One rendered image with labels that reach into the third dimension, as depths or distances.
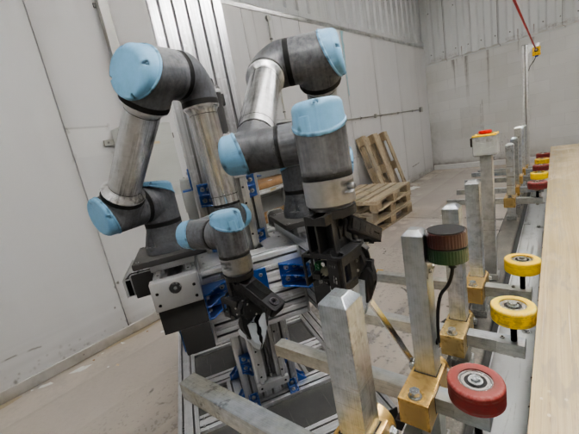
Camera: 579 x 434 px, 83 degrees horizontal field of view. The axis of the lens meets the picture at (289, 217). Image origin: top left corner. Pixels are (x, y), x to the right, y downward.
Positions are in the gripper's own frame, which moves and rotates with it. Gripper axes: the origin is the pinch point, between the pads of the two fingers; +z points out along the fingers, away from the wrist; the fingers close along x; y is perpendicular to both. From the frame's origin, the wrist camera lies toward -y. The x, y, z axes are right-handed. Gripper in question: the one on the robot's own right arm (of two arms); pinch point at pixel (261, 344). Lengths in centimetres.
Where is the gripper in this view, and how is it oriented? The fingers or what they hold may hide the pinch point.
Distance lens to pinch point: 89.3
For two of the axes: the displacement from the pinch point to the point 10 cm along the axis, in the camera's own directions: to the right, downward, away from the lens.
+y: -7.7, 0.0, 6.4
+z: 1.8, 9.6, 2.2
